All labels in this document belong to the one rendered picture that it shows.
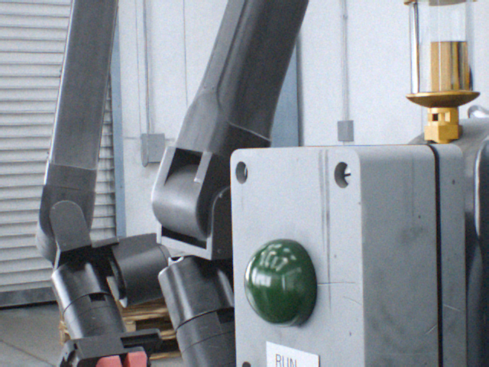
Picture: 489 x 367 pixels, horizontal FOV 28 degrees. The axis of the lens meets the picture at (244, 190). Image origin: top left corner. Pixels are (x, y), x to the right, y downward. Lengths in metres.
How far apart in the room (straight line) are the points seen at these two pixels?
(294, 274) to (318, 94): 8.64
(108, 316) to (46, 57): 7.37
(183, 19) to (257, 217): 8.67
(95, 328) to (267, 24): 0.39
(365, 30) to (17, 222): 3.33
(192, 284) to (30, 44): 7.57
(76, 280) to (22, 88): 7.22
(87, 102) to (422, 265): 0.84
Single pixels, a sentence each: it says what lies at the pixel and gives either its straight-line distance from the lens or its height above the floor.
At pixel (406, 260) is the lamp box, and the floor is 1.29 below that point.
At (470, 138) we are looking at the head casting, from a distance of 0.38.
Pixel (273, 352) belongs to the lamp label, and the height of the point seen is 1.26.
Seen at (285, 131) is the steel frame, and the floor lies 1.40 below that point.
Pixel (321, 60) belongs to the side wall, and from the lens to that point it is 8.93.
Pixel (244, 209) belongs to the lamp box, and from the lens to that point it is 0.35.
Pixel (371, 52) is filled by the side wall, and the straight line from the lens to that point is 8.38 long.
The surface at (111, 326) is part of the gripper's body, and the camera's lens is 1.00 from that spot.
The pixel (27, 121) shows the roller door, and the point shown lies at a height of 1.53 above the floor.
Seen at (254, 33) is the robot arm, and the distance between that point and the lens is 0.76.
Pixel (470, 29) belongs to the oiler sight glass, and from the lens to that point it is 0.39.
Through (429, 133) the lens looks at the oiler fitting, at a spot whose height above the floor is 1.33.
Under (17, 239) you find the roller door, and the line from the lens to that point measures 8.24.
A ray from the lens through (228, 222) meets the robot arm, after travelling 0.74.
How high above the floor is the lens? 1.33
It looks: 3 degrees down
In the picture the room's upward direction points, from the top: 2 degrees counter-clockwise
